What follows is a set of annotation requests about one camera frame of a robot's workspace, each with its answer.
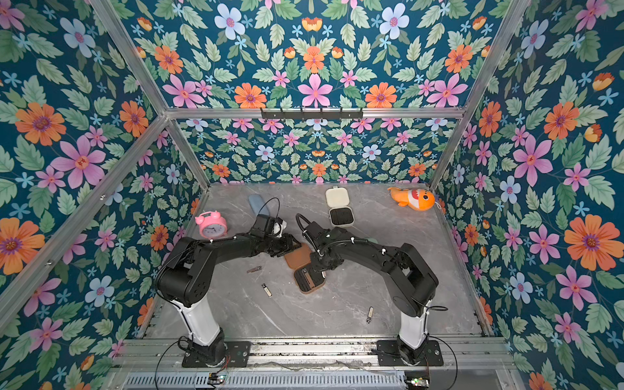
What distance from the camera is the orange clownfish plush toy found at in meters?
1.06

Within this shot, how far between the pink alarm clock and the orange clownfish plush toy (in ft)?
2.56

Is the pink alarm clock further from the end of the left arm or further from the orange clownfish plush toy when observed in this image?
the orange clownfish plush toy

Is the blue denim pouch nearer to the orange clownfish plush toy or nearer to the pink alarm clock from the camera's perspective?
the pink alarm clock

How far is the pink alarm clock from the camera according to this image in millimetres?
951

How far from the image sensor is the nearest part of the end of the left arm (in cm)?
80

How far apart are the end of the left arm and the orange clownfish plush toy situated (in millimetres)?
527

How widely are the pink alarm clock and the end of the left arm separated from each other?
0.26 meters
